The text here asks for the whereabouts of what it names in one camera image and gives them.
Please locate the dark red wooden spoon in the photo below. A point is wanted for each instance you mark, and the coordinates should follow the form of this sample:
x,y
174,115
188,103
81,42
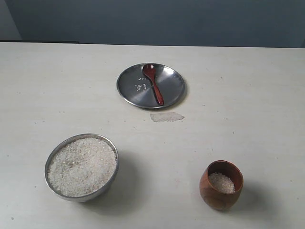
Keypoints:
x,y
150,72

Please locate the steel bowl of rice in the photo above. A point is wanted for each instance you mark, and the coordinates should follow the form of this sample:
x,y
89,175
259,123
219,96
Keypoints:
x,y
82,167

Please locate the wooden cup with rice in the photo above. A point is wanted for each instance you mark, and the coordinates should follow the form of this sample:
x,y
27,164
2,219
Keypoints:
x,y
214,198

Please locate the clear tape patch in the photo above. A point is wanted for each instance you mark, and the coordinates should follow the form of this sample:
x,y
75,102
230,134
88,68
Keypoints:
x,y
166,117

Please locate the round steel plate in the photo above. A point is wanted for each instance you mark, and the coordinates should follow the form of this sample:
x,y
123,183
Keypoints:
x,y
137,89

